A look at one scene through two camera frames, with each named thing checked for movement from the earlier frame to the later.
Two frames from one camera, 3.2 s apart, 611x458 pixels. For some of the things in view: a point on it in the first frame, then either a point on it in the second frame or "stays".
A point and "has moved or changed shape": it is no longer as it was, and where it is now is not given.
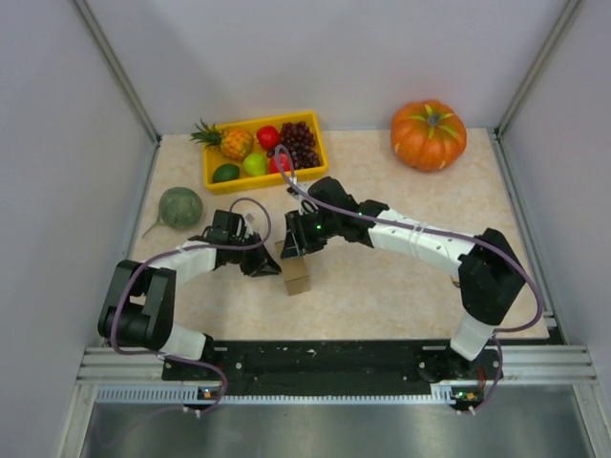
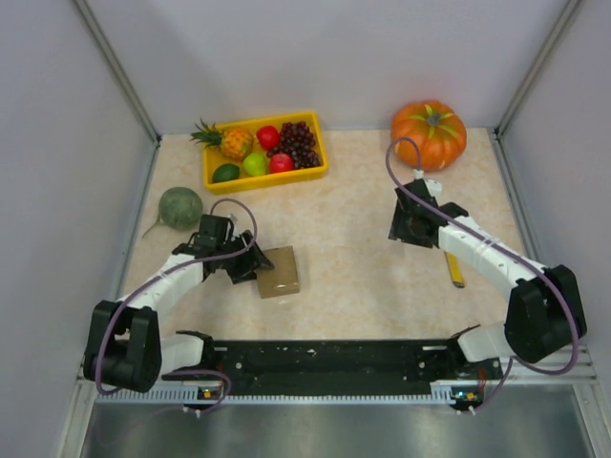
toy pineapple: (235, 144) stays
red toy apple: (284, 163) stays
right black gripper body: (314, 228) -> (402, 228)
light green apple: (255, 163) stays
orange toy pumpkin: (428, 135) stays
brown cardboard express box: (294, 270) has moved or changed shape
